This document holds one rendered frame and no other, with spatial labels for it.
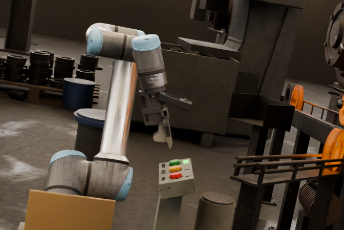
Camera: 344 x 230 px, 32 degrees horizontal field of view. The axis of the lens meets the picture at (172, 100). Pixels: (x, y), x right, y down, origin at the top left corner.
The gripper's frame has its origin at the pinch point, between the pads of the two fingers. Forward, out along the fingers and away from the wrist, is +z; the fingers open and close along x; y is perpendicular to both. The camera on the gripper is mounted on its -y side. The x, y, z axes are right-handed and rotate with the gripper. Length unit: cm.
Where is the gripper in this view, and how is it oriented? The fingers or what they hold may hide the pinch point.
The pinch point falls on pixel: (171, 144)
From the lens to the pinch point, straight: 200.8
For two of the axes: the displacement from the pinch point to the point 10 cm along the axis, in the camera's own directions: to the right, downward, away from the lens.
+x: 0.1, 1.6, -9.9
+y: -9.8, 1.8, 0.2
